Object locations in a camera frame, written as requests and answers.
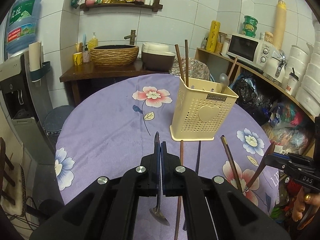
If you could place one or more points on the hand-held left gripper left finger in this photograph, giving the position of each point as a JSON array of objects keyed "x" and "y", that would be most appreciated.
[{"x": 152, "y": 175}]

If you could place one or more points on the black plastic bag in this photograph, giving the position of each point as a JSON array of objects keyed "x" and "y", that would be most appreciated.
[{"x": 250, "y": 97}]

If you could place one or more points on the yellow soap bottle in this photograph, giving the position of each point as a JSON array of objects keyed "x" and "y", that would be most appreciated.
[{"x": 93, "y": 43}]

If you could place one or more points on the brown and white rice cooker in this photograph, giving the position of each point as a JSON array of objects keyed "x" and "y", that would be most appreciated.
[{"x": 157, "y": 58}]

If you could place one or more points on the beige paper cup sleeve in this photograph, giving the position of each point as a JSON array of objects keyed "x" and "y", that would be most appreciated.
[{"x": 35, "y": 55}]

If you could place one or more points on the grey water dispenser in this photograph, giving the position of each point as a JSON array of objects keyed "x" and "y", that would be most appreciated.
[{"x": 17, "y": 100}]

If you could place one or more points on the blue water jug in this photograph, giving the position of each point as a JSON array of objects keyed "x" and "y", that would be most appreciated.
[{"x": 22, "y": 22}]

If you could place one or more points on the dark cup holder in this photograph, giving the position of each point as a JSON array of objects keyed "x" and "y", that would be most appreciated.
[{"x": 43, "y": 71}]

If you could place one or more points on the brown wooden spoon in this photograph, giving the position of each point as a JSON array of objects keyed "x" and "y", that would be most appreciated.
[{"x": 260, "y": 170}]

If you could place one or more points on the dark wooden sink cabinet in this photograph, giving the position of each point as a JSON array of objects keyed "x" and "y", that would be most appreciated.
[{"x": 112, "y": 73}]

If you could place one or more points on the white tumbler black lid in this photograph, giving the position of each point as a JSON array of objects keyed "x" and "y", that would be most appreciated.
[{"x": 291, "y": 86}]

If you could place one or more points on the colourful plastic bag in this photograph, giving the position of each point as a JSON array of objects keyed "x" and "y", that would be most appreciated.
[{"x": 292, "y": 120}]

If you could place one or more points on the woven pattern sink basin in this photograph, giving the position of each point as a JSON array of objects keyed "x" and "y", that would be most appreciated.
[{"x": 113, "y": 56}]

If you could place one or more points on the tall stack of paper cups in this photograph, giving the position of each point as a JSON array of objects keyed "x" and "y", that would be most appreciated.
[{"x": 279, "y": 25}]

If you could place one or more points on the yellow cup with toothbrushes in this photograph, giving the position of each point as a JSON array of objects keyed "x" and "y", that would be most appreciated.
[{"x": 78, "y": 59}]

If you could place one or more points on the wooden shelf unit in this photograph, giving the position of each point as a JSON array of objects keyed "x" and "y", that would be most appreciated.
[{"x": 207, "y": 60}]

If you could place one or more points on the cream plastic cutlery holder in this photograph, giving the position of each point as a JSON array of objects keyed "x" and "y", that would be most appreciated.
[{"x": 200, "y": 112}]

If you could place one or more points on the yellow wrapped roll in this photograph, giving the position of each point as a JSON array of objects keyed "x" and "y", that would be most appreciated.
[{"x": 213, "y": 36}]

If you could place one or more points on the patterned soap dispenser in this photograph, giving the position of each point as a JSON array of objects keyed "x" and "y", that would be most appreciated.
[{"x": 86, "y": 56}]

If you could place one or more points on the stacks of white foam containers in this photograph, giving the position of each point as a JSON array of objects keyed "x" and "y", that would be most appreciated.
[{"x": 307, "y": 80}]

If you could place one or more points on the green instant noodle bowl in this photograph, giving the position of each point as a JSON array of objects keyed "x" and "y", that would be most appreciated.
[
  {"x": 249, "y": 33},
  {"x": 250, "y": 27},
  {"x": 251, "y": 20}
]

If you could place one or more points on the floral cloth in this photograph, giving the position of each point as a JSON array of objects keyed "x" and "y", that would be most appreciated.
[{"x": 196, "y": 67}]

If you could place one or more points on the shiny metal spoon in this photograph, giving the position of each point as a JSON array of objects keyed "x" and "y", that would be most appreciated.
[{"x": 158, "y": 215}]

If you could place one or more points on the white microwave oven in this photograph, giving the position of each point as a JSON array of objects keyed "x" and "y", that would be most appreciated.
[{"x": 242, "y": 47}]

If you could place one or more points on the yellow lidded jar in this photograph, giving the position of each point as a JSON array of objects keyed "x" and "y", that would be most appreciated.
[{"x": 268, "y": 38}]

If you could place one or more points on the glass jar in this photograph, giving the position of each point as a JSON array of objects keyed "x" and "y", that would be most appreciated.
[{"x": 219, "y": 48}]

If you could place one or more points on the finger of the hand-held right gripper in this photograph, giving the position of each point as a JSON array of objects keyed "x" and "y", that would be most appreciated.
[
  {"x": 277, "y": 163},
  {"x": 281, "y": 154}
]

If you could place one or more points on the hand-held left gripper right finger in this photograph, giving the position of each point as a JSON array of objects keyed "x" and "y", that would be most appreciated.
[{"x": 164, "y": 170}]

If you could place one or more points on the bronze faucet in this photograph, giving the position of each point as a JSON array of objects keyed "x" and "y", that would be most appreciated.
[{"x": 131, "y": 37}]

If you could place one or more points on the matte metal spoon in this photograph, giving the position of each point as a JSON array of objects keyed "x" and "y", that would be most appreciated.
[{"x": 223, "y": 80}]

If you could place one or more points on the wooden chair with cushion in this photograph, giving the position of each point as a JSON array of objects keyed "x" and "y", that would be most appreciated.
[{"x": 10, "y": 180}]

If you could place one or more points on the pink round jar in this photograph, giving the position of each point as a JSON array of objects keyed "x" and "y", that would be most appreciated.
[{"x": 90, "y": 1}]

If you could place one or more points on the person's right hand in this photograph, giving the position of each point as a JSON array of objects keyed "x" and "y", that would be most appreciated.
[{"x": 301, "y": 205}]

